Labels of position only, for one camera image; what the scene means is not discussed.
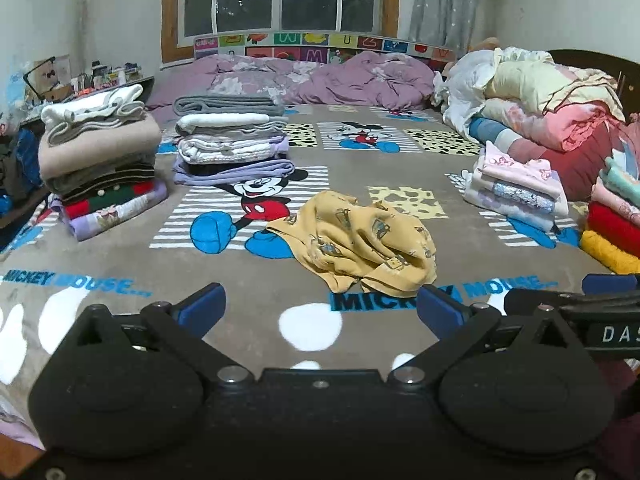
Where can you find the dark red blanket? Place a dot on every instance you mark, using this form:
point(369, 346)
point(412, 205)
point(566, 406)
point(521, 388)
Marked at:
point(585, 170)

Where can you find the grey-topped folded clothes stack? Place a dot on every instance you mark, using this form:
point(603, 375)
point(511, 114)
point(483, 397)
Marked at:
point(230, 145)

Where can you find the black desk lamp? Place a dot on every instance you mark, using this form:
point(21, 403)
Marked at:
point(36, 72)

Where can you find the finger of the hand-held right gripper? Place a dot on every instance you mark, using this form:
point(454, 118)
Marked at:
point(607, 283)

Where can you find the white crumpled quilt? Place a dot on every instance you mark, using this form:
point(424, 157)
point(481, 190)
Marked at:
point(467, 85)

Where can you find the brown plush toy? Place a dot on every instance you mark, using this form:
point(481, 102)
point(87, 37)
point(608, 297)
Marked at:
point(485, 44)

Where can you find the person's right forearm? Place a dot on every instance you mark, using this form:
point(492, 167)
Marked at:
point(622, 410)

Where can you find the pink-topped folded clothes stack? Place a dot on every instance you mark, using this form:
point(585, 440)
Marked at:
point(520, 185)

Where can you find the pink quilt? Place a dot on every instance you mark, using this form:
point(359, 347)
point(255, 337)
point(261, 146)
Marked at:
point(580, 127)

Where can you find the red and yellow folded stack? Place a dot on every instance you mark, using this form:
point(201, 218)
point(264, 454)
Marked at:
point(615, 225)

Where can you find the purple floral duvet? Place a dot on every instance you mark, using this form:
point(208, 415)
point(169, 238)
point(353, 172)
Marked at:
point(360, 82)

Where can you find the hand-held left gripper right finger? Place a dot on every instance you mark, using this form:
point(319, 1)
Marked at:
point(440, 310)

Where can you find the grey patterned curtain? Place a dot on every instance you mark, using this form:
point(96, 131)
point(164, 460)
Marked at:
point(445, 0)

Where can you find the row of small bottles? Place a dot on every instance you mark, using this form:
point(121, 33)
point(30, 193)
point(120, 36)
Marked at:
point(110, 76)

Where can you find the dark wooden headboard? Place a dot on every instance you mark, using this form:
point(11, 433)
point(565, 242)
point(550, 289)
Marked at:
point(590, 60)

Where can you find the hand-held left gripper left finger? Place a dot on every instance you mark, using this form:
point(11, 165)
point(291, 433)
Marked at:
point(201, 305)

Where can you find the colourful alphabet foam mat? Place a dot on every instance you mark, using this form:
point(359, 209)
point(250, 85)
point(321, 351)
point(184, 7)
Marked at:
point(310, 47)

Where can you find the pile of dark clothes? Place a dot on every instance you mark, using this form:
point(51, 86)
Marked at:
point(20, 170)

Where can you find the yellow printed shirt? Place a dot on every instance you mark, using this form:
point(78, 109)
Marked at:
point(350, 240)

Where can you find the cartoon printed blanket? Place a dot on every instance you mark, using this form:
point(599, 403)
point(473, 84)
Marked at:
point(150, 270)

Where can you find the beige-topped folded clothes stack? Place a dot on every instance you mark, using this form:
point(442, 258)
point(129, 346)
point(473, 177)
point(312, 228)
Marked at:
point(100, 145)

